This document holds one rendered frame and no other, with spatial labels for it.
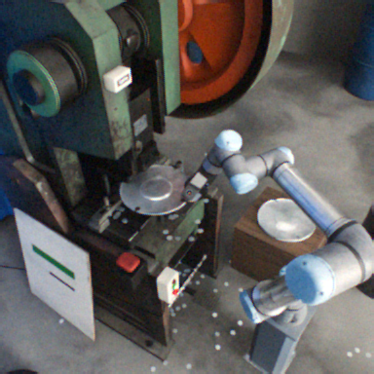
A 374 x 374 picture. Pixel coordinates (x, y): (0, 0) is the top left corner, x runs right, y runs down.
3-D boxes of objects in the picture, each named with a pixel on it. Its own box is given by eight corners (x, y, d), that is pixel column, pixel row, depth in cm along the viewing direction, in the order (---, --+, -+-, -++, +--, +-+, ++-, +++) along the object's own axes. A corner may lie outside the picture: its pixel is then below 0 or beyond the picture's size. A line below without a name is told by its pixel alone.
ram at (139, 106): (165, 157, 144) (160, 86, 123) (142, 179, 135) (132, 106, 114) (130, 144, 151) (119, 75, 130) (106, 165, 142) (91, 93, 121)
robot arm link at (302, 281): (281, 311, 135) (375, 279, 86) (246, 327, 131) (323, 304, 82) (265, 280, 139) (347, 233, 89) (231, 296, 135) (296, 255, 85)
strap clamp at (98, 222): (127, 206, 152) (123, 188, 144) (100, 233, 142) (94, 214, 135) (115, 202, 154) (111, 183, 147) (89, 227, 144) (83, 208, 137)
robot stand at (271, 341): (296, 353, 178) (318, 305, 145) (277, 385, 168) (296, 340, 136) (262, 330, 186) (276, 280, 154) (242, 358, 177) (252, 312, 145)
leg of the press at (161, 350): (176, 342, 184) (166, 219, 119) (164, 361, 177) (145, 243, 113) (46, 265, 220) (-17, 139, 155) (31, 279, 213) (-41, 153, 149)
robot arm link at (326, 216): (408, 250, 88) (283, 135, 117) (373, 268, 85) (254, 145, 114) (387, 276, 97) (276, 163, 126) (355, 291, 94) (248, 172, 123)
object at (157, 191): (147, 159, 162) (147, 157, 161) (205, 180, 150) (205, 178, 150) (105, 198, 145) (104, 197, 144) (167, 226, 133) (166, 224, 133)
